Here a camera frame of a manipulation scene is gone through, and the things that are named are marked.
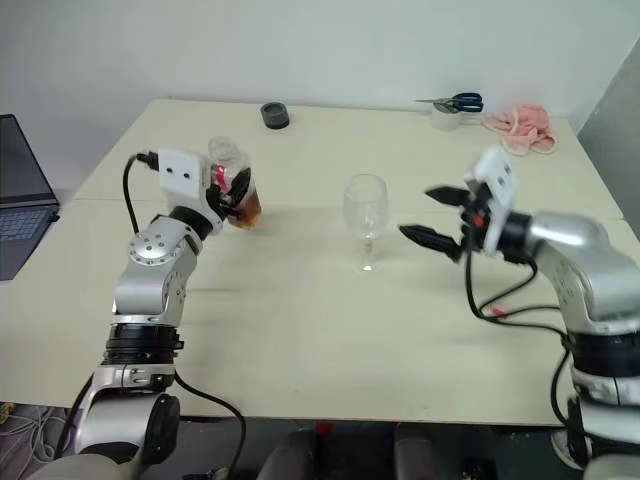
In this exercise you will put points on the black round lid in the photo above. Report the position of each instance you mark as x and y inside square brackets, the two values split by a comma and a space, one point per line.
[275, 117]

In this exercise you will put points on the white tape roll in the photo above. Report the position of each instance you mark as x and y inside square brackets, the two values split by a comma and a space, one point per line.
[446, 121]

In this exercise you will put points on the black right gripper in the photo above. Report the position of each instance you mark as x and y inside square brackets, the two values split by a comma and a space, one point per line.
[476, 220]

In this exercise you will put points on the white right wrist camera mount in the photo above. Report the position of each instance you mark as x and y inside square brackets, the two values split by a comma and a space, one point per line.
[500, 180]

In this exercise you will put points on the grey laptop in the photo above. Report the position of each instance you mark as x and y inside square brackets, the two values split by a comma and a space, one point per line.
[20, 200]

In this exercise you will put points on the pink cloth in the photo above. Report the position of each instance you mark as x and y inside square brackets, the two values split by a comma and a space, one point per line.
[522, 127]

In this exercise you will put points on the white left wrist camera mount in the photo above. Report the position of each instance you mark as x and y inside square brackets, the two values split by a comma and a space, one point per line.
[182, 172]

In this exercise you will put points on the clear wine glass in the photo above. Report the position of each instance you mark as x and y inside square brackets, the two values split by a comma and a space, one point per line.
[365, 210]

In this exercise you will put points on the clear bottle with red tape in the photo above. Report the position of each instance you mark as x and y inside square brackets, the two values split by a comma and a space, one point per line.
[248, 207]

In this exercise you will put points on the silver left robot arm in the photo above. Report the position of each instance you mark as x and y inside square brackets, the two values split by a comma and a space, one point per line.
[150, 280]

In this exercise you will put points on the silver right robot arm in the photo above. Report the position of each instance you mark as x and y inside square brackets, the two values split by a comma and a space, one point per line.
[590, 270]

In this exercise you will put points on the dark grey rounded shape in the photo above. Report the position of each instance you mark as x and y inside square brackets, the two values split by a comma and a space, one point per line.
[290, 457]
[420, 455]

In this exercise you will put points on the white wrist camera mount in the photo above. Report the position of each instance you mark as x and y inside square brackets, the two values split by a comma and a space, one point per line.
[500, 180]
[182, 172]

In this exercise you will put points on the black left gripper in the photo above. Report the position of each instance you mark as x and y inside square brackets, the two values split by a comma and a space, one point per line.
[217, 202]

